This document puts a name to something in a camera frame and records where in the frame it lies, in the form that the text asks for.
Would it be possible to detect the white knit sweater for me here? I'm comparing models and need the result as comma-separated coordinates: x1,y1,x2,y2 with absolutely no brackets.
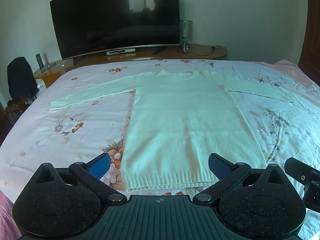
50,70,294,192

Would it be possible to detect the floral pink bed sheet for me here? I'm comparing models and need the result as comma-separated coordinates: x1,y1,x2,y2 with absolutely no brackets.
1,60,319,239

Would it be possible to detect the wooden chair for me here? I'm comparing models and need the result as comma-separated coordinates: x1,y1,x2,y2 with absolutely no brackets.
5,95,37,123

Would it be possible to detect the wooden tv console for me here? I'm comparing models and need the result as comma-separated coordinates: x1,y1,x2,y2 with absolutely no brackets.
34,44,228,87

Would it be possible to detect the black jacket on chair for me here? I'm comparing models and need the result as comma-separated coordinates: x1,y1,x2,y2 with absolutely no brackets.
7,57,39,99

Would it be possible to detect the brown wooden door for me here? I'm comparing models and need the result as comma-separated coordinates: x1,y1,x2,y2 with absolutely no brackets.
298,0,319,85

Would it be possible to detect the silver set-top box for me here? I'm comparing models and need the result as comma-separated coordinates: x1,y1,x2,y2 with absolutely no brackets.
106,48,136,56

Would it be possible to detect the black remote control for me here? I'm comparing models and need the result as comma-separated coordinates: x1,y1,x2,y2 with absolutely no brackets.
152,46,167,55

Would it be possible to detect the large curved black television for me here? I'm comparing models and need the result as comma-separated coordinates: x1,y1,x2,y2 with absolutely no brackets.
50,0,180,59

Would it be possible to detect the black power cable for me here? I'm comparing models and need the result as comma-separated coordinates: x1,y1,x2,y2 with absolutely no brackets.
176,43,223,56

